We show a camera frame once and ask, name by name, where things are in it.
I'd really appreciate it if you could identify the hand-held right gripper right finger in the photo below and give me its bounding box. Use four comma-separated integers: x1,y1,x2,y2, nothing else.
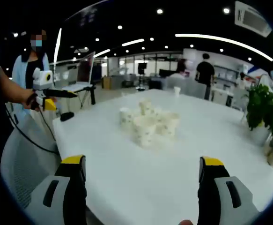
198,156,260,225

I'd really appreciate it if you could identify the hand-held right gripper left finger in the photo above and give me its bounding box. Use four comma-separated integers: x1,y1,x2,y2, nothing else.
25,154,88,225

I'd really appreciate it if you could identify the pile of paper cups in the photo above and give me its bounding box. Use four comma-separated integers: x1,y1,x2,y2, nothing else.
118,98,181,150

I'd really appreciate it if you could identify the person's left hand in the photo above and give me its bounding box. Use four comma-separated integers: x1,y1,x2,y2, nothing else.
21,92,43,112

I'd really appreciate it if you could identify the black mouse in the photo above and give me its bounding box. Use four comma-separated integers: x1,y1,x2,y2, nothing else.
60,112,75,122

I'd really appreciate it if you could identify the open laptop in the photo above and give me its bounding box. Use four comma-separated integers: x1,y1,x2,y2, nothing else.
76,51,96,85

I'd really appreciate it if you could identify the straight ceiling light strip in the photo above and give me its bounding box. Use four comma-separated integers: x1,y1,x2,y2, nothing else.
53,27,62,64
121,38,145,47
93,48,111,59

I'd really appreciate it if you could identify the cardboard box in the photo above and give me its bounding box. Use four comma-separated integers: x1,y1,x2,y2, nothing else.
102,76,113,90

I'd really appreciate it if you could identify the grey mesh office chair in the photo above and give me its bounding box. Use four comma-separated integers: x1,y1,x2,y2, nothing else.
166,77,188,94
0,113,62,210
186,82,208,100

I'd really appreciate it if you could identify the black screen on stand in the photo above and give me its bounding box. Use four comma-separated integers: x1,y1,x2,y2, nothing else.
136,62,149,91

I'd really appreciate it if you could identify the white low cabinet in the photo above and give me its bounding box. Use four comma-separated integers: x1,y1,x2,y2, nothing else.
211,88,234,107

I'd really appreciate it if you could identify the green potted plant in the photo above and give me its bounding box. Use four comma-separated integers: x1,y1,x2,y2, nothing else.
245,83,273,147

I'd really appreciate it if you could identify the group of round ceiling lights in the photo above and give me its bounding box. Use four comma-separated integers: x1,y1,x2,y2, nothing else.
12,8,254,61

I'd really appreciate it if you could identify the curved ceiling light strip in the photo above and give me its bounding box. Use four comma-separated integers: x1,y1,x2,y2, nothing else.
175,33,273,75

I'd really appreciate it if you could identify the ceiling air conditioner unit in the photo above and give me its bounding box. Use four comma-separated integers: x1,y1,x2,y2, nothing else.
234,0,273,38

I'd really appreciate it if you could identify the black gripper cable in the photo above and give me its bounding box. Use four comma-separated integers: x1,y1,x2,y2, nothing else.
5,106,59,155

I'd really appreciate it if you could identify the white wall shelf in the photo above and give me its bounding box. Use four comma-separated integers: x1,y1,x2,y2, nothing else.
214,64,241,83

